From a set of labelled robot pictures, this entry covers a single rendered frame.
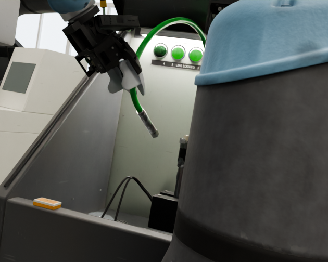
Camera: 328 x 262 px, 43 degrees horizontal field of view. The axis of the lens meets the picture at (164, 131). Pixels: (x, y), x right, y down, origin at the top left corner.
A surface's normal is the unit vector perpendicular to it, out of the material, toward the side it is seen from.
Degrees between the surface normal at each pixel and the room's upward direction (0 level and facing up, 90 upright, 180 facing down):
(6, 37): 90
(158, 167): 90
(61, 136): 90
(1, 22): 90
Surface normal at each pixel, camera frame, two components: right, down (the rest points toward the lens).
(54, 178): 0.94, 0.17
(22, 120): 0.77, 0.16
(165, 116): -0.29, 0.00
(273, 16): -0.58, -0.11
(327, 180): 0.07, 0.07
